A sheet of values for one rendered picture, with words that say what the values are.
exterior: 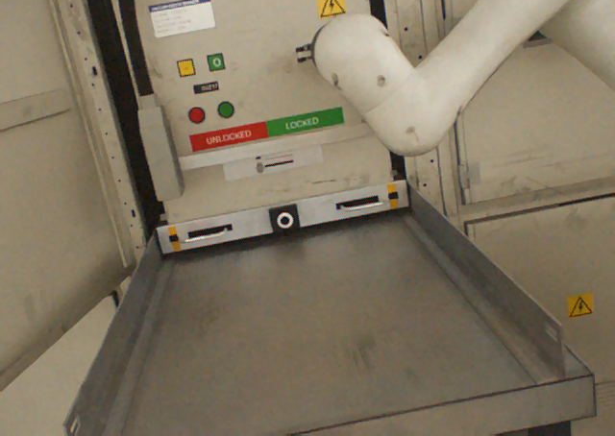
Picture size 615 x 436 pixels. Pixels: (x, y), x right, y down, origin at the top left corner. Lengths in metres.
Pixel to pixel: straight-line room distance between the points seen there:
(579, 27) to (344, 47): 0.49
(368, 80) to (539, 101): 0.61
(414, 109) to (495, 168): 0.54
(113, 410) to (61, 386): 0.66
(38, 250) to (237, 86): 0.49
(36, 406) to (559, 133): 1.29
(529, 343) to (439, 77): 0.38
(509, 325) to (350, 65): 0.41
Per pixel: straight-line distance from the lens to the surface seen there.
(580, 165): 1.47
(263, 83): 1.28
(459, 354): 0.84
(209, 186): 1.31
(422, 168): 1.36
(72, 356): 1.49
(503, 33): 0.98
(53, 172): 1.22
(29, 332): 1.14
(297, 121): 1.29
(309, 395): 0.80
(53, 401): 1.56
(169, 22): 1.28
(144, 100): 1.20
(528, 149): 1.41
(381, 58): 0.86
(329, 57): 0.86
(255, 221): 1.32
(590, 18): 1.21
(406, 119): 0.87
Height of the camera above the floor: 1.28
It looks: 16 degrees down
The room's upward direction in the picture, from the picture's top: 10 degrees counter-clockwise
